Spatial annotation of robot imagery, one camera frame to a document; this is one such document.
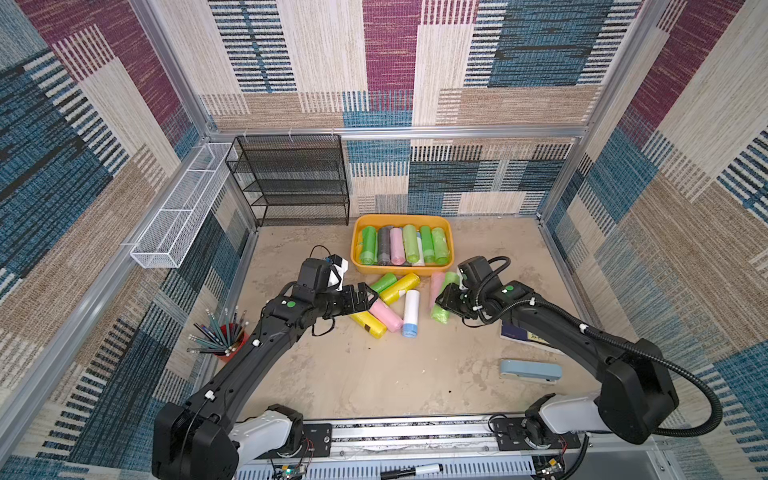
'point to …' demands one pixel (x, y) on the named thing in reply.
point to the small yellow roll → (370, 323)
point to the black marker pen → (414, 470)
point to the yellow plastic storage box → (401, 220)
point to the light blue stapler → (531, 371)
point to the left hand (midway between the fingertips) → (366, 298)
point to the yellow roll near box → (408, 282)
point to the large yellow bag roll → (358, 244)
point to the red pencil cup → (224, 340)
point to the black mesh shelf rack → (292, 180)
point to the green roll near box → (387, 280)
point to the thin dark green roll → (427, 244)
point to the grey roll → (384, 246)
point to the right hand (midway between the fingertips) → (444, 306)
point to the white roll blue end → (411, 314)
